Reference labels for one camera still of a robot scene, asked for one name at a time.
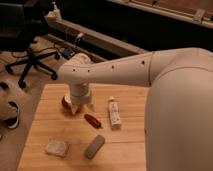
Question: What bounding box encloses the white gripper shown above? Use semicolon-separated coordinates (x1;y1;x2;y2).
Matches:
70;83;94;115

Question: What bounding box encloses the grey eraser block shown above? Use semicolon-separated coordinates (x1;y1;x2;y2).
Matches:
84;135;105;159

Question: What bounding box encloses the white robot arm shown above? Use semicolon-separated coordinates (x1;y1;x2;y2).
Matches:
58;48;213;171

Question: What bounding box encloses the white tube of paste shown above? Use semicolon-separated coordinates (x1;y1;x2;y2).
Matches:
108;96;122;129

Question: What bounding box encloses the grey sponge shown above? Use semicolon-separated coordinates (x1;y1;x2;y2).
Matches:
45;139;69;157

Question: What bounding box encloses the blue power strip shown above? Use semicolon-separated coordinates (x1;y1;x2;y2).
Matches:
61;48;76;59

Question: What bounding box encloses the black and white shoe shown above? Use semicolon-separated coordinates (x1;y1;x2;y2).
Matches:
4;101;20;129

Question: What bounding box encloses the white spray bottle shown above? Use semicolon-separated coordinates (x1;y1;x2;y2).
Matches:
47;1;62;20

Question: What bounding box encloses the black office chair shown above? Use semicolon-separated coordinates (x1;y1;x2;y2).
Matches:
0;0;60;88

